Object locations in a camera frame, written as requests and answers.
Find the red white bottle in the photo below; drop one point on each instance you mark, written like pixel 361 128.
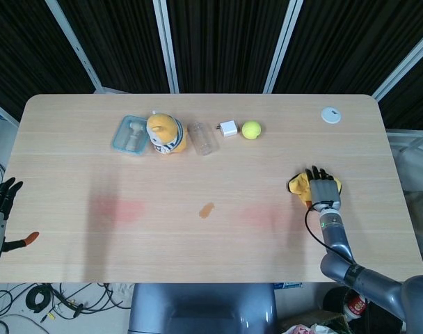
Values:
pixel 355 305

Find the orange stain patch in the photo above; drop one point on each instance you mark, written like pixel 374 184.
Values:
pixel 207 210

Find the black grey right robot hand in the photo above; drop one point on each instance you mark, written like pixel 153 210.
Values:
pixel 324 193

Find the yellow black cloth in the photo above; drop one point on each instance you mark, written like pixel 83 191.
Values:
pixel 300 189

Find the white partition frame post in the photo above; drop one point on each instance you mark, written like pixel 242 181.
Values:
pixel 80 48
pixel 403 66
pixel 168 45
pixel 284 48

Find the white toy figure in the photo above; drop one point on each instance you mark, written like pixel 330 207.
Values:
pixel 134 135

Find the clear plastic bottle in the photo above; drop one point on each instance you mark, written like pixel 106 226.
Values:
pixel 204 137

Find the yellow plush toy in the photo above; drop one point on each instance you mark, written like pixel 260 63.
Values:
pixel 166 134

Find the grey robot torso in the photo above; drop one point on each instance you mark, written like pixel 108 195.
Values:
pixel 201 309

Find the clear container with blue rim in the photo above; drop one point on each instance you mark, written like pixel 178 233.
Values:
pixel 122 139

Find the yellow tennis ball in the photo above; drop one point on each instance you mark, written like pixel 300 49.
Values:
pixel 251 129

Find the white round disc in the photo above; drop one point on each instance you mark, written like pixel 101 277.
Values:
pixel 331 115

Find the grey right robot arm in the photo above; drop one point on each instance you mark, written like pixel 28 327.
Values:
pixel 336 236

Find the white power adapter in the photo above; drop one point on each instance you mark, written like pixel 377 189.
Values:
pixel 229 128

